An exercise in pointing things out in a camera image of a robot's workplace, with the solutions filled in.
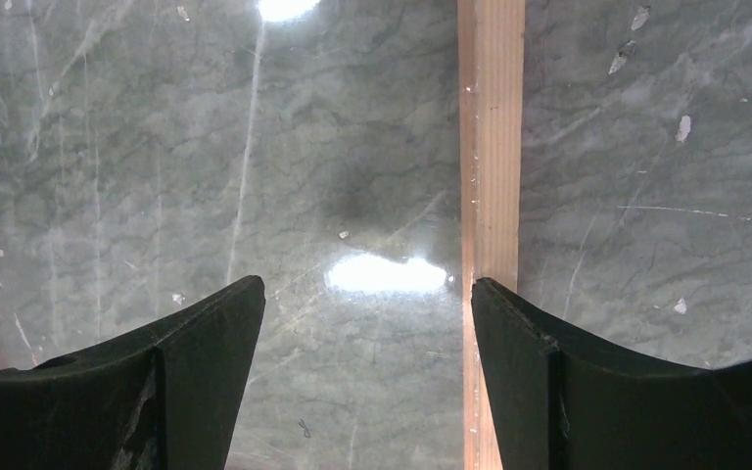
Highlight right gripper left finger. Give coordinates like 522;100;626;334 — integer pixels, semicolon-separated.
0;275;265;469

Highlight pink wooden picture frame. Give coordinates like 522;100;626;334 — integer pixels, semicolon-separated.
0;1;519;469

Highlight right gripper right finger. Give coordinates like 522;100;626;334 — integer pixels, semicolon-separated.
471;278;752;469

